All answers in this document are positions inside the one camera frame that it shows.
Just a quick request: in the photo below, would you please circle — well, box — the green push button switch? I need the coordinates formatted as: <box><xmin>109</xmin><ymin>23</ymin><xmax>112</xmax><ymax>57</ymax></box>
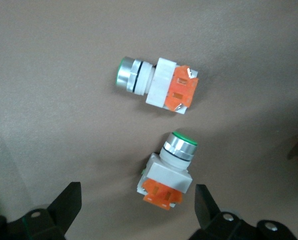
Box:
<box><xmin>135</xmin><ymin>131</ymin><xmax>199</xmax><ymax>212</ymax></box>
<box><xmin>115</xmin><ymin>56</ymin><xmax>199</xmax><ymax>116</ymax></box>

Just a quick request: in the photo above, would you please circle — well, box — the brown table mat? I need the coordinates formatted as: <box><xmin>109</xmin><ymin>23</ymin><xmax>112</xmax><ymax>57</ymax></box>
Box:
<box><xmin>0</xmin><ymin>0</ymin><xmax>298</xmax><ymax>240</ymax></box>

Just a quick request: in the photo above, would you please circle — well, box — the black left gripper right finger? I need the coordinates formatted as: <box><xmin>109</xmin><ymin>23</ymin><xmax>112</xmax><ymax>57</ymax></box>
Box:
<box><xmin>188</xmin><ymin>184</ymin><xmax>298</xmax><ymax>240</ymax></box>

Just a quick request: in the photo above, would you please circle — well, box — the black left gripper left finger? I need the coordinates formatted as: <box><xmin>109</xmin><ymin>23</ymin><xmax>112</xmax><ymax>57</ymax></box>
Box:
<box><xmin>0</xmin><ymin>181</ymin><xmax>83</xmax><ymax>240</ymax></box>

